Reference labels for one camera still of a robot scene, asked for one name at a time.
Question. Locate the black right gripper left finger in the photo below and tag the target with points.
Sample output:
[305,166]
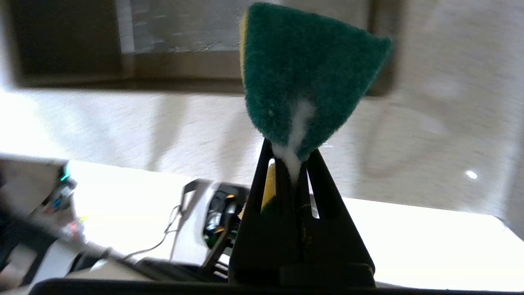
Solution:
[262,246]

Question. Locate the green and yellow sponge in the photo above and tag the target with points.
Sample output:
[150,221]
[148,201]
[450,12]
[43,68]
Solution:
[299,61]

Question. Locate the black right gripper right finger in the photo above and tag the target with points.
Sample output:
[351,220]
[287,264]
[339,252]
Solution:
[335,254]

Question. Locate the stainless steel sink basin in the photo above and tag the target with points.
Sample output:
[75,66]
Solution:
[82,41]

